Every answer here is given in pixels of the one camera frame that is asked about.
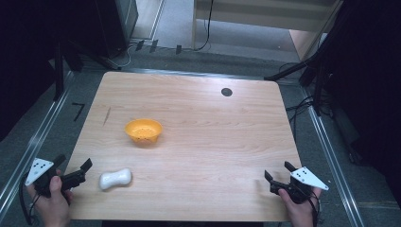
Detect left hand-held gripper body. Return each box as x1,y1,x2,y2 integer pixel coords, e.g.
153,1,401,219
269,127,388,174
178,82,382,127
24,156,87,199

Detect black cabinet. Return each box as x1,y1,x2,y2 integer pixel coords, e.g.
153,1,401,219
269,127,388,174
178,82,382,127
93,0,140,61

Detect person's right hand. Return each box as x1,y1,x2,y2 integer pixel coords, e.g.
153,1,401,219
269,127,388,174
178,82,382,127
277,186,323,227

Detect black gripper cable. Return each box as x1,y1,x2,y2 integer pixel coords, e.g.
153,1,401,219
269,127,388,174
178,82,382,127
306,192,322,227
18,176,41,227

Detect black metal stand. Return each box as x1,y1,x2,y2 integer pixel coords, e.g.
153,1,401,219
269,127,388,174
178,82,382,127
264,46,335,117
51,37,86,102

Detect white floor cable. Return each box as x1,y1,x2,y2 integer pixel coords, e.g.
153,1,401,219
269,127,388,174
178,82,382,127
115,43,140,70

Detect black floor cables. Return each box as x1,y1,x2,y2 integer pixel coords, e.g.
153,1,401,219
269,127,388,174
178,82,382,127
285,94,316,140

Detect white bone-shaped object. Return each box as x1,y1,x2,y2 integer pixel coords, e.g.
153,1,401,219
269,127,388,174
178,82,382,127
98,167,133,191

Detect orange perforated bowl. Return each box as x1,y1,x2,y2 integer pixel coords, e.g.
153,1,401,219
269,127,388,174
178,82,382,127
124,117,164,146

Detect person's left hand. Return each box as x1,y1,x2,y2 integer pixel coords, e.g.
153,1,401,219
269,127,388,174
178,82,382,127
26,175,75,227

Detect metal floor rail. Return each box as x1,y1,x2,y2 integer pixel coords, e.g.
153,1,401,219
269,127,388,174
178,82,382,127
300,86,367,227
0,70,76,217

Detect black hanging cable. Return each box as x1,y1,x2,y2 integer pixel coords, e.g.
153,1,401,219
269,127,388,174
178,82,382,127
192,0,216,52

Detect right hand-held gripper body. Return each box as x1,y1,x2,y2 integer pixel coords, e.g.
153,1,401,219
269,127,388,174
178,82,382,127
269,166,330,204

